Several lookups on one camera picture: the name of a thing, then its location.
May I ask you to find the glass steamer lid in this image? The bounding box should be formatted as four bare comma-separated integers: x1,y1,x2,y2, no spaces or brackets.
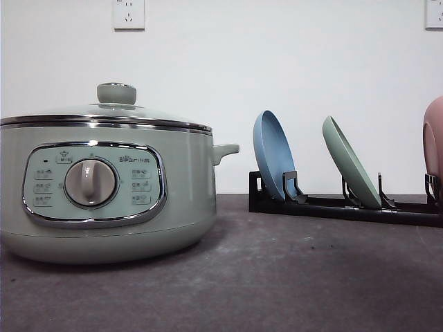
0,82,213,135

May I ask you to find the green plate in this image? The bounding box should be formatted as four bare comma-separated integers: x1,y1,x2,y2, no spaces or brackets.
323,116,381,210

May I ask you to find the blue plate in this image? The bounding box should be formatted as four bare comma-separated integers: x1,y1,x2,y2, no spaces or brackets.
253,110,296,200

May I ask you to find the black plate rack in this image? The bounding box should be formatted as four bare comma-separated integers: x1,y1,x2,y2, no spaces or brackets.
249,171,443,228

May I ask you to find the green electric steamer pot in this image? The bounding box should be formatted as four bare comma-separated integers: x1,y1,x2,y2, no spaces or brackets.
0,124,240,264

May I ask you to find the pink plate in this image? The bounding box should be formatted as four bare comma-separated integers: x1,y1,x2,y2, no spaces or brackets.
422,96,443,197

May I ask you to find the white wall socket left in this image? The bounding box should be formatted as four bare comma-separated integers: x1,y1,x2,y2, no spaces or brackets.
114,0,145,32

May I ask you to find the white wall socket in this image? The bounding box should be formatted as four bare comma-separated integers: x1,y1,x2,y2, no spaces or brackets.
425,0,443,32
114,0,145,32

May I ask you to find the white wall socket right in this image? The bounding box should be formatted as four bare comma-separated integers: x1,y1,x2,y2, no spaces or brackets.
425,0,443,32

